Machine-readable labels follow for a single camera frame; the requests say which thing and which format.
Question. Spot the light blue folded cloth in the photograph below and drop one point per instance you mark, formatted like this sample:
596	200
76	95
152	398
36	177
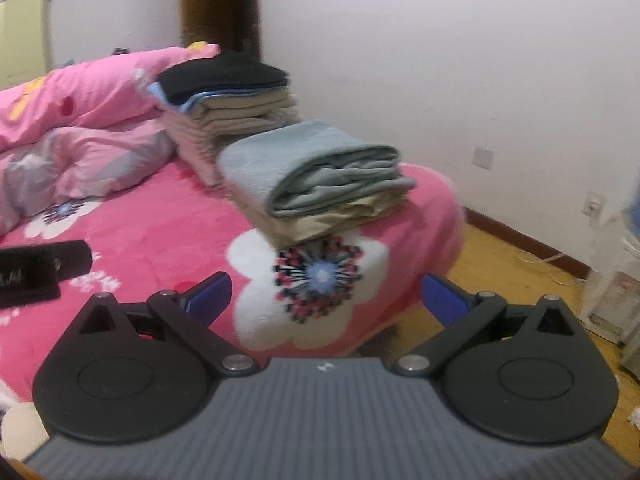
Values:
170	97

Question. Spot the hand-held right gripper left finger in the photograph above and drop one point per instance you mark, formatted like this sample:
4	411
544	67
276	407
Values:
210	295

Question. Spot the grey cloth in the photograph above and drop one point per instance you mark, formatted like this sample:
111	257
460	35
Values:
310	165

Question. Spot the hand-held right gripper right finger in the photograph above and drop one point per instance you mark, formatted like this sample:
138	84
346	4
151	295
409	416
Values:
442	300

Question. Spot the wooden baseboard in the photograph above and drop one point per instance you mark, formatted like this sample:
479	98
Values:
525	245

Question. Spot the white wall socket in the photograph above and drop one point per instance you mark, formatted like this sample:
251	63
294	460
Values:
483	157

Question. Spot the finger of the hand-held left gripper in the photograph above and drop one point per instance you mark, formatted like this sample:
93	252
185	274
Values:
75	259

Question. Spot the white water dispenser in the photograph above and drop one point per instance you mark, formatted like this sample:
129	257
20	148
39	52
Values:
612	280

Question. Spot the large beige folded clothes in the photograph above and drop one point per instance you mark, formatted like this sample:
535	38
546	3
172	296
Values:
325	222

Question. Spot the black folded cloth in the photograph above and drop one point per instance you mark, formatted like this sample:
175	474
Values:
220	77

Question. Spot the brown wooden door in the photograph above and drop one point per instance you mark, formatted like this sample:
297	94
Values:
220	5

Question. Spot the yellow-green cabinet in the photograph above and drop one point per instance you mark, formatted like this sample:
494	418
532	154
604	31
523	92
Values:
22	40

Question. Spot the pink floral blanket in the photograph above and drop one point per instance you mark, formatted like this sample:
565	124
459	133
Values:
160	240

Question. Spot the pink quilt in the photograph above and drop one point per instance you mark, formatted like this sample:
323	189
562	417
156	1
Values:
90	110

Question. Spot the small beige folded cloth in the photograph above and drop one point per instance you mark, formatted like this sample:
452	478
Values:
245	110

